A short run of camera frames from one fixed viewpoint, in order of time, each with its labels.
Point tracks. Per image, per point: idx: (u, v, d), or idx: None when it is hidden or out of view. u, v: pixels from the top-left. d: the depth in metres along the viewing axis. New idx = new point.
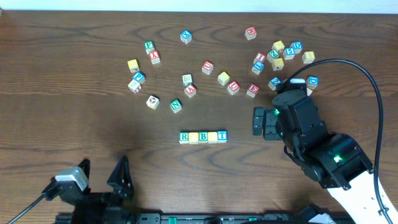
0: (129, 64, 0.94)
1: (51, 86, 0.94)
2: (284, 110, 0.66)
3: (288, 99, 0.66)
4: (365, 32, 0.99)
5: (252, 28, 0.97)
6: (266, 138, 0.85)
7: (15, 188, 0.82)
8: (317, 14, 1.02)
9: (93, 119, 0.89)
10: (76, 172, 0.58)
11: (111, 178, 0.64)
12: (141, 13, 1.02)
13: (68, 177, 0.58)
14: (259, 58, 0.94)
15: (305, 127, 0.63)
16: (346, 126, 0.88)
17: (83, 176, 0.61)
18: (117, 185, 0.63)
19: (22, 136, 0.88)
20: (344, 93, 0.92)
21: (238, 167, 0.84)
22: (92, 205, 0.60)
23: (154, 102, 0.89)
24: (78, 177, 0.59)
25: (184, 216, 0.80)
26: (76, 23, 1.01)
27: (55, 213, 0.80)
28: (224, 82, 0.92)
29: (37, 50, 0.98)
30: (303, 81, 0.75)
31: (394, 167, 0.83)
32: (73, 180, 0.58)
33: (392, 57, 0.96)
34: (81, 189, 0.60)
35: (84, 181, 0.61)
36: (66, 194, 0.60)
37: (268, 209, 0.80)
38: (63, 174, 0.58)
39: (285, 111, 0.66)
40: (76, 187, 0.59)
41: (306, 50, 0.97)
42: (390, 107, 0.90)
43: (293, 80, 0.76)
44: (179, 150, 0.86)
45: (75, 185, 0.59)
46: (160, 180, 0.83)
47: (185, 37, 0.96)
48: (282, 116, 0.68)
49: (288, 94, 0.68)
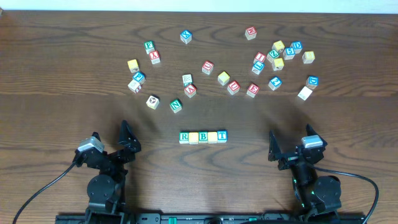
0: (129, 64, 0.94)
1: (52, 86, 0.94)
2: (314, 185, 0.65)
3: (323, 190, 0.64)
4: (365, 32, 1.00)
5: (252, 28, 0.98)
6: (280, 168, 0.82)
7: (14, 188, 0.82)
8: (317, 13, 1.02)
9: (93, 119, 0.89)
10: (92, 139, 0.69)
11: (119, 138, 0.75)
12: (141, 13, 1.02)
13: (87, 145, 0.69)
14: (259, 58, 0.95)
15: (331, 209, 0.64)
16: (346, 125, 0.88)
17: (99, 141, 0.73)
18: (127, 142, 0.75)
19: (22, 136, 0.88)
20: (344, 93, 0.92)
21: (238, 167, 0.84)
22: (114, 165, 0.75)
23: (154, 102, 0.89)
24: (95, 142, 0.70)
25: (184, 216, 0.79)
26: (77, 23, 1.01)
27: (55, 213, 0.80)
28: (224, 82, 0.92)
29: (37, 50, 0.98)
30: (319, 141, 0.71)
31: (393, 167, 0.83)
32: (91, 146, 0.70)
33: (391, 57, 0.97)
34: (100, 151, 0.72)
35: (101, 145, 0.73)
36: (91, 161, 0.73)
37: (268, 209, 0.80)
38: (83, 144, 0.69)
39: (308, 180, 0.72)
40: (96, 151, 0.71)
41: (306, 50, 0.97)
42: (390, 107, 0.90)
43: (308, 141, 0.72)
44: (179, 150, 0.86)
45: (94, 149, 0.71)
46: (160, 180, 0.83)
47: (185, 37, 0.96)
48: (310, 172, 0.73)
49: (330, 181, 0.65)
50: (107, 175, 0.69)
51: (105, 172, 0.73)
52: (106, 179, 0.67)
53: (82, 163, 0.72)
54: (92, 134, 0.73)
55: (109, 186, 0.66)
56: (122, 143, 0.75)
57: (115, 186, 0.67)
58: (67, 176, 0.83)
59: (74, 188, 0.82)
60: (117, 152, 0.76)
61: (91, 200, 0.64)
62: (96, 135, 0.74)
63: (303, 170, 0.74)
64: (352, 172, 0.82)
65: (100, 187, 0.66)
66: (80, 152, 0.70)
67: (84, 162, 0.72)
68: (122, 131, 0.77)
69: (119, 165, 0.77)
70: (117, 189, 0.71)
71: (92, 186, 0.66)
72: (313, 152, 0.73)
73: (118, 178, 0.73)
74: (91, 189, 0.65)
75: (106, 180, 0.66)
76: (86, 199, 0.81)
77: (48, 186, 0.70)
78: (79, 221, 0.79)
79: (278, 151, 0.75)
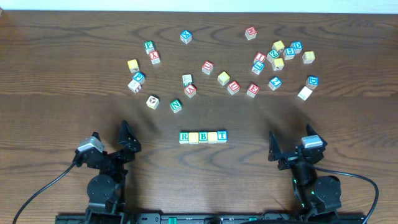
0: (129, 64, 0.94)
1: (52, 85, 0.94)
2: (315, 185, 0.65)
3: (323, 190, 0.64)
4: (365, 32, 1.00)
5: (252, 28, 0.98)
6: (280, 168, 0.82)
7: (14, 188, 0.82)
8: (317, 13, 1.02)
9: (93, 119, 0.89)
10: (92, 139, 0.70)
11: (119, 138, 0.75)
12: (141, 13, 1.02)
13: (87, 145, 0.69)
14: (259, 58, 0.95)
15: (331, 209, 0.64)
16: (346, 125, 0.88)
17: (99, 141, 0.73)
18: (127, 142, 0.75)
19: (22, 136, 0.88)
20: (344, 93, 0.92)
21: (238, 167, 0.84)
22: (114, 165, 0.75)
23: (154, 102, 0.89)
24: (95, 142, 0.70)
25: (184, 216, 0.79)
26: (77, 23, 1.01)
27: (55, 213, 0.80)
28: (224, 82, 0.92)
29: (37, 50, 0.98)
30: (319, 141, 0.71)
31: (393, 167, 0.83)
32: (91, 146, 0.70)
33: (390, 57, 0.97)
34: (100, 151, 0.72)
35: (101, 145, 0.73)
36: (91, 161, 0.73)
37: (268, 209, 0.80)
38: (83, 144, 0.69)
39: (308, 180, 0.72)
40: (96, 151, 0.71)
41: (306, 50, 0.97)
42: (390, 107, 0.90)
43: (308, 141, 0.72)
44: (178, 150, 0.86)
45: (94, 149, 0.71)
46: (160, 180, 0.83)
47: (185, 37, 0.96)
48: (310, 172, 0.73)
49: (331, 181, 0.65)
50: (107, 175, 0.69)
51: (105, 172, 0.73)
52: (106, 179, 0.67)
53: (83, 163, 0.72)
54: (93, 134, 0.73)
55: (109, 186, 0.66)
56: (122, 143, 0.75)
57: (115, 186, 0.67)
58: (67, 176, 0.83)
59: (74, 188, 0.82)
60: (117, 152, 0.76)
61: (91, 200, 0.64)
62: (96, 135, 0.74)
63: (303, 170, 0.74)
64: (352, 172, 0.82)
65: (100, 186, 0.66)
66: (80, 152, 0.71)
67: (84, 162, 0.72)
68: (122, 132, 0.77)
69: (119, 165, 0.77)
70: (118, 189, 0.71)
71: (92, 186, 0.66)
72: (313, 152, 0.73)
73: (118, 178, 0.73)
74: (91, 189, 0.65)
75: (106, 180, 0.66)
76: (86, 199, 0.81)
77: (48, 186, 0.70)
78: (79, 221, 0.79)
79: (278, 151, 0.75)
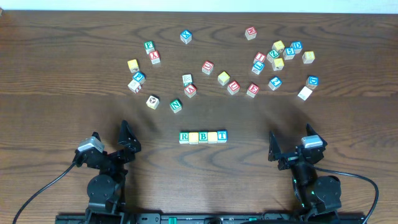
0: (129, 64, 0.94)
1: (52, 85, 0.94)
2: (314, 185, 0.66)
3: (323, 190, 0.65)
4: (365, 32, 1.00)
5: (252, 28, 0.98)
6: (280, 168, 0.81)
7: (14, 188, 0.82)
8: (318, 13, 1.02)
9: (93, 119, 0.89)
10: (92, 139, 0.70)
11: (119, 138, 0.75)
12: (141, 13, 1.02)
13: (87, 145, 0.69)
14: (259, 58, 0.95)
15: (331, 209, 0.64)
16: (346, 125, 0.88)
17: (99, 141, 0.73)
18: (127, 142, 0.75)
19: (22, 136, 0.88)
20: (344, 93, 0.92)
21: (238, 167, 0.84)
22: (114, 165, 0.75)
23: (154, 102, 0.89)
24: (95, 142, 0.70)
25: (184, 216, 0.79)
26: (77, 23, 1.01)
27: (55, 213, 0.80)
28: (224, 82, 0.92)
29: (37, 50, 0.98)
30: (319, 141, 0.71)
31: (393, 167, 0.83)
32: (91, 146, 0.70)
33: (391, 57, 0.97)
34: (99, 151, 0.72)
35: (101, 145, 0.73)
36: (91, 161, 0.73)
37: (268, 209, 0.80)
38: (83, 144, 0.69)
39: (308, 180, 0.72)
40: (96, 151, 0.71)
41: (306, 50, 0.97)
42: (390, 107, 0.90)
43: (308, 141, 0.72)
44: (179, 150, 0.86)
45: (94, 149, 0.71)
46: (160, 180, 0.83)
47: (185, 37, 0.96)
48: (310, 172, 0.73)
49: (331, 181, 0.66)
50: (107, 175, 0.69)
51: (105, 172, 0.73)
52: (106, 179, 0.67)
53: (82, 163, 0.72)
54: (93, 134, 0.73)
55: (109, 186, 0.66)
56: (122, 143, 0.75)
57: (115, 186, 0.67)
58: (67, 176, 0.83)
59: (74, 188, 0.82)
60: (117, 152, 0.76)
61: (91, 200, 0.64)
62: (96, 135, 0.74)
63: (303, 170, 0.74)
64: (352, 172, 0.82)
65: (100, 186, 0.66)
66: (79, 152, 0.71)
67: (84, 162, 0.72)
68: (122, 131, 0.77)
69: (119, 165, 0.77)
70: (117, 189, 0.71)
71: (92, 186, 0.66)
72: (313, 152, 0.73)
73: (118, 178, 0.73)
74: (91, 189, 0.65)
75: (106, 180, 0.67)
76: (86, 199, 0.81)
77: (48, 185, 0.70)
78: (79, 221, 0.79)
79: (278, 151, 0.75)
